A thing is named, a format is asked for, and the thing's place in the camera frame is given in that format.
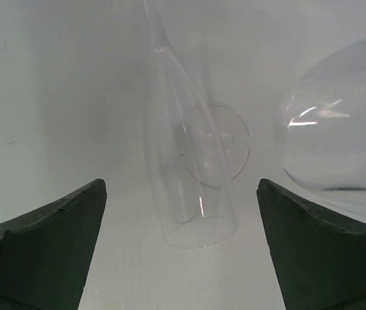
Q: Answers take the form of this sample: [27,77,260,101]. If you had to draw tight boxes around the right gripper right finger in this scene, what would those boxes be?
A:
[256,179,366,310]

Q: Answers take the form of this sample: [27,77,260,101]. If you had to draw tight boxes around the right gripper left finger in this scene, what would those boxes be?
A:
[0,179,107,309]

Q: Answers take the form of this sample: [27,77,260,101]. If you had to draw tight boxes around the clear flute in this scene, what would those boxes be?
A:
[274,39,366,222]
[144,1,238,249]

